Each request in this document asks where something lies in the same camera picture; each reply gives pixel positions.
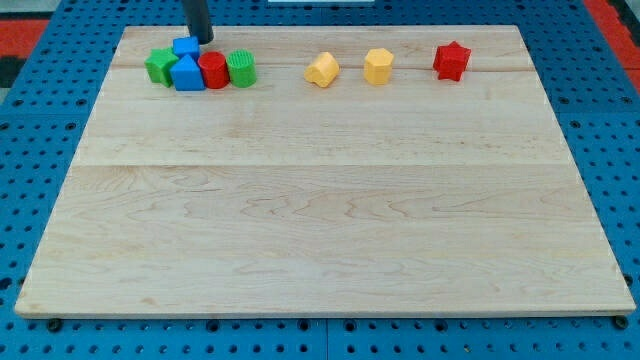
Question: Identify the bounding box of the red star block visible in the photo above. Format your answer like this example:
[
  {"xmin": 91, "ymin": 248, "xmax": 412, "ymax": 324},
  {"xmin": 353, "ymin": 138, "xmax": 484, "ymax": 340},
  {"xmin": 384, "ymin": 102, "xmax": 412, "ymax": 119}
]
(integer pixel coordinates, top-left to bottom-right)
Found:
[{"xmin": 433, "ymin": 41, "xmax": 472, "ymax": 82}]

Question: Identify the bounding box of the yellow heart block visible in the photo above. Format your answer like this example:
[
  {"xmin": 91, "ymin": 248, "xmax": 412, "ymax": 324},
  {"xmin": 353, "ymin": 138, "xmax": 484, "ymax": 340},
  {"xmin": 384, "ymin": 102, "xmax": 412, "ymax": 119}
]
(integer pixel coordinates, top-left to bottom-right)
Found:
[{"xmin": 304, "ymin": 52, "xmax": 340, "ymax": 88}]

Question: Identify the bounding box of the blue cube block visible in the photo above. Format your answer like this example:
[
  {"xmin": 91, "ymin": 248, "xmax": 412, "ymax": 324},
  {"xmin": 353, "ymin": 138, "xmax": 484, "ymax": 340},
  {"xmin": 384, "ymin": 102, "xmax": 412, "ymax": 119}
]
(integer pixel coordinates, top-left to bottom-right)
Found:
[{"xmin": 172, "ymin": 36, "xmax": 200, "ymax": 61}]

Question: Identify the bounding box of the red cylinder block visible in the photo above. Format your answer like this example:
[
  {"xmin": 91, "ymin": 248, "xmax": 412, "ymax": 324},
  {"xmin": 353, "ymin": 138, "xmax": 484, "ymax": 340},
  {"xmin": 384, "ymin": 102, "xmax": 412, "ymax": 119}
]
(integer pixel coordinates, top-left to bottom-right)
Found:
[{"xmin": 198, "ymin": 51, "xmax": 230, "ymax": 89}]

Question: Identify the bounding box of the yellow hexagon block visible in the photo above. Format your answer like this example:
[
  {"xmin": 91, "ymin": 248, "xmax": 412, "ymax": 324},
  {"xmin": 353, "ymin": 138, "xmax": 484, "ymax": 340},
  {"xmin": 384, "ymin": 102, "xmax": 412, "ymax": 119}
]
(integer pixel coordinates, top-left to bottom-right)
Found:
[{"xmin": 364, "ymin": 48, "xmax": 394, "ymax": 85}]

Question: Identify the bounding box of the green cylinder block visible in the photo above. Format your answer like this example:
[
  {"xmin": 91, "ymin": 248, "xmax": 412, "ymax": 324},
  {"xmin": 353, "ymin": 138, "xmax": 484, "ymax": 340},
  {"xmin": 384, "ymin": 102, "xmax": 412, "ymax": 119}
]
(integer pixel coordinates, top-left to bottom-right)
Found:
[{"xmin": 226, "ymin": 49, "xmax": 257, "ymax": 88}]

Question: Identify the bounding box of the green star block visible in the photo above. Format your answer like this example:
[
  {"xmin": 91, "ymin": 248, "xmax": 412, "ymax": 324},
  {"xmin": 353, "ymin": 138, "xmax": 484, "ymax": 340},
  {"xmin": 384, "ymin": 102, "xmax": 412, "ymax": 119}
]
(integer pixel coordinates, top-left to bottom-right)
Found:
[{"xmin": 144, "ymin": 47, "xmax": 179, "ymax": 88}]

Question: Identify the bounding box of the light wooden board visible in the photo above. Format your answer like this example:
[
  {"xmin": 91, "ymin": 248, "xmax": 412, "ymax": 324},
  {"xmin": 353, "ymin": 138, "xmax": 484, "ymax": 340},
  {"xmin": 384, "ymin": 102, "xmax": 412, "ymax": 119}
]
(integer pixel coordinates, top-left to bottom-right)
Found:
[{"xmin": 15, "ymin": 25, "xmax": 636, "ymax": 319}]

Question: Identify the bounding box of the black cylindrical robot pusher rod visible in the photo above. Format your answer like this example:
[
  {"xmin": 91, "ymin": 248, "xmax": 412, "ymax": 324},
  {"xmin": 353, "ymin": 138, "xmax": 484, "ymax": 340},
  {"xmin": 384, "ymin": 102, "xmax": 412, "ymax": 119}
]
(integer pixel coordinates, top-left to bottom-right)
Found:
[{"xmin": 181, "ymin": 0, "xmax": 214, "ymax": 45}]

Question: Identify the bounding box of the blue triangular prism block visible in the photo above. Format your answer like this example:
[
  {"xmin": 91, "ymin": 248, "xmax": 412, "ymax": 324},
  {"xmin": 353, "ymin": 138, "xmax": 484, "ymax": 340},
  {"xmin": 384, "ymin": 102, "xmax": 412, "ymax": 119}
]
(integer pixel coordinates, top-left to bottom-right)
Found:
[{"xmin": 170, "ymin": 55, "xmax": 205, "ymax": 91}]

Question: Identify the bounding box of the blue perforated base panel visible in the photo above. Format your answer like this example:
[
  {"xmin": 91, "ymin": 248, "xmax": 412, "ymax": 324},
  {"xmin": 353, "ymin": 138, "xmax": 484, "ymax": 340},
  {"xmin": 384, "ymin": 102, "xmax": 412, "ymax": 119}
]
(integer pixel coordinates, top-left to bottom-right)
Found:
[{"xmin": 1, "ymin": 0, "xmax": 639, "ymax": 359}]

